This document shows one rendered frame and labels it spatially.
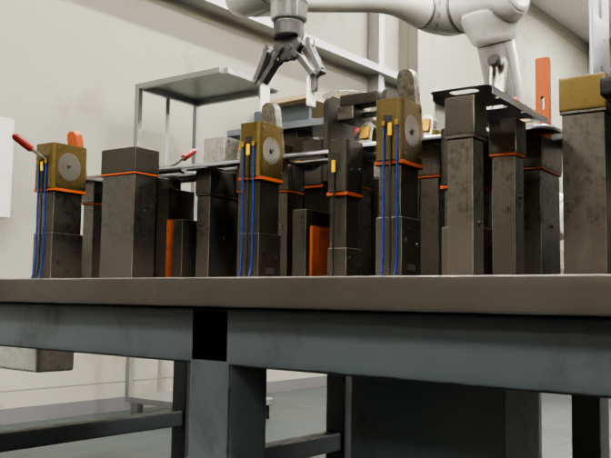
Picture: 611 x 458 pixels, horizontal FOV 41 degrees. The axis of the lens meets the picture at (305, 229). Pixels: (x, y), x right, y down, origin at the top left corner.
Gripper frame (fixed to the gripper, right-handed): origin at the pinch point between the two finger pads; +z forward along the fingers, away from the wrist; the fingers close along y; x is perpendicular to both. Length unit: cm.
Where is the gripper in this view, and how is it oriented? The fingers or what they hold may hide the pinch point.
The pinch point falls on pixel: (287, 105)
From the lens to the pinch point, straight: 197.6
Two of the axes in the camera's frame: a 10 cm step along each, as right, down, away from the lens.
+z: -0.1, 10.0, -0.8
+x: -5.7, -0.8, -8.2
